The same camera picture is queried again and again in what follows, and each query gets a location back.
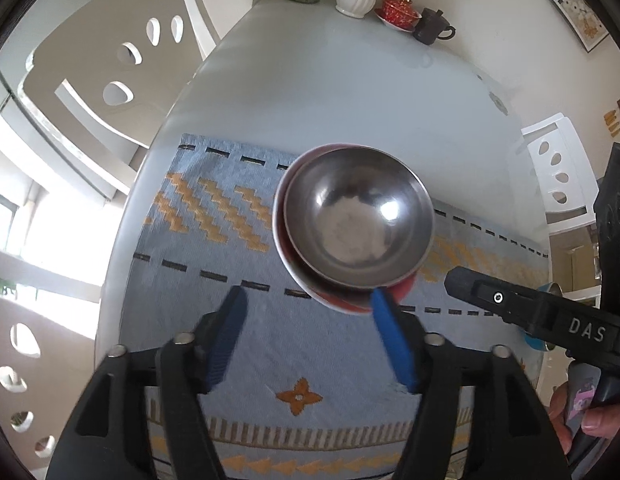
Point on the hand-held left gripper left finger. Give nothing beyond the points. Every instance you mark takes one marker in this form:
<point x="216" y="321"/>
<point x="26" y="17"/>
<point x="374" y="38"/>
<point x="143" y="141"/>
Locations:
<point x="230" y="330"/>

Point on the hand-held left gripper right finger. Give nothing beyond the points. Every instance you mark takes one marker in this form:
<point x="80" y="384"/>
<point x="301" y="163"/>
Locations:
<point x="390" y="330"/>

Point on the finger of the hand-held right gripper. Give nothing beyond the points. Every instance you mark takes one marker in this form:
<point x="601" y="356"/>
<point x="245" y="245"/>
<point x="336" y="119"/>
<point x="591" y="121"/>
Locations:
<point x="490" y="297"/>

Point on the blue steel bowl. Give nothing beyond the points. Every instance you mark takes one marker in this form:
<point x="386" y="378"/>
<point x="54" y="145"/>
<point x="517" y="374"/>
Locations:
<point x="534" y="342"/>

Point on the pink ceramic bowl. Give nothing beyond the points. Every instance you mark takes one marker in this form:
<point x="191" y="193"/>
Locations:
<point x="335" y="302"/>

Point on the stainless steel bowl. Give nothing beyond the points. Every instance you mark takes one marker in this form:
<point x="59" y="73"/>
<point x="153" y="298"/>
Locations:
<point x="350" y="210"/>

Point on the person's right hand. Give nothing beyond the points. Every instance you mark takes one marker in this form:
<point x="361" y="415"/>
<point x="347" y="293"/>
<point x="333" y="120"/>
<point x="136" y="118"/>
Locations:
<point x="605" y="420"/>

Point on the blue woven patterned placemat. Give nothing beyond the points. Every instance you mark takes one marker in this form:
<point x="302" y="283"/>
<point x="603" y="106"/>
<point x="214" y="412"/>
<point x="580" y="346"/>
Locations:
<point x="240" y="270"/>

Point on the white dining chair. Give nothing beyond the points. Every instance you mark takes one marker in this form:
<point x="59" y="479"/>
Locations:
<point x="570" y="160"/>
<point x="50" y="385"/>
<point x="90" y="25"/>

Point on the green plant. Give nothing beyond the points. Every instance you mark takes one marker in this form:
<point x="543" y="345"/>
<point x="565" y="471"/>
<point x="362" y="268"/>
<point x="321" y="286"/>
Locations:
<point x="2" y="285"/>

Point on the dark brown teapot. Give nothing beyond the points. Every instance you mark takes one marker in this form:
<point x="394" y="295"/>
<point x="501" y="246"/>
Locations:
<point x="430" y="25"/>

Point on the red-rimmed saucer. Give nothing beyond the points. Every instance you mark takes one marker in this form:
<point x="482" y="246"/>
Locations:
<point x="410" y="27"/>

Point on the framed flower picture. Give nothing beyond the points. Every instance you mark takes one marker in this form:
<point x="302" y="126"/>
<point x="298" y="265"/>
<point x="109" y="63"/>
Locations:
<point x="582" y="15"/>

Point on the red lidded teacup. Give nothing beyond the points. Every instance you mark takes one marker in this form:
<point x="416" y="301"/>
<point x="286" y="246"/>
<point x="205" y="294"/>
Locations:
<point x="396" y="10"/>

